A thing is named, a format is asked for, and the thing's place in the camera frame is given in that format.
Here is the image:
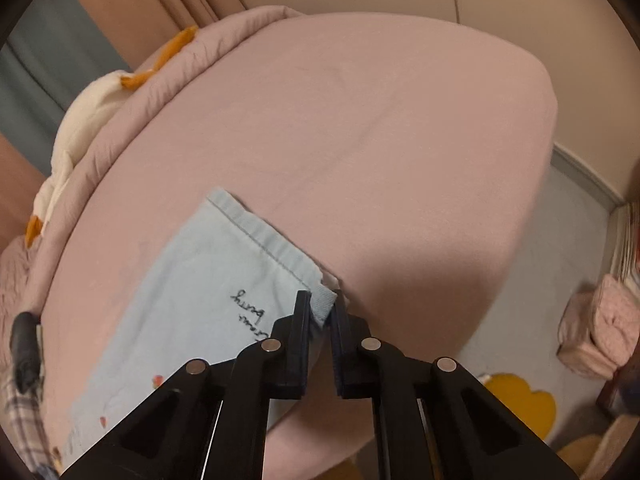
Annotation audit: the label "pink folded cushion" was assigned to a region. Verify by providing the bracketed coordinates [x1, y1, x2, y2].
[556, 274, 640, 381]

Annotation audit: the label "white duck plush toy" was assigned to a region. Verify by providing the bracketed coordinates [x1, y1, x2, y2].
[25, 26, 198, 251]

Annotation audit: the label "left hand-held gripper finger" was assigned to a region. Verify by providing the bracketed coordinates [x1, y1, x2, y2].
[10, 311, 43, 393]

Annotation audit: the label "yellow floor mat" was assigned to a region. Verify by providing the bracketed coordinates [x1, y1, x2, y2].
[475, 372, 557, 443]

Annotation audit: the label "light blue pants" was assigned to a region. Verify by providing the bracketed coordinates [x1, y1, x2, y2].
[60, 187, 338, 468]

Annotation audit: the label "plaid cloth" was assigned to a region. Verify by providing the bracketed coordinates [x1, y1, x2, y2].
[0, 360, 63, 476]

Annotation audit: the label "pink bed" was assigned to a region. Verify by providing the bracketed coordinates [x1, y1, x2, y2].
[37, 5, 558, 480]

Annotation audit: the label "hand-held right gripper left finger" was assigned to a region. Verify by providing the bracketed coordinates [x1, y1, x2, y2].
[59, 290, 313, 480]

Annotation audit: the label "pink quilted blanket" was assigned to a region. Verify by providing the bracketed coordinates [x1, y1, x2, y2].
[0, 232, 48, 356]

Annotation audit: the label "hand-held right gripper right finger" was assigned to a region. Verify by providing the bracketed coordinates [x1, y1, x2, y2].
[330, 297, 576, 480]

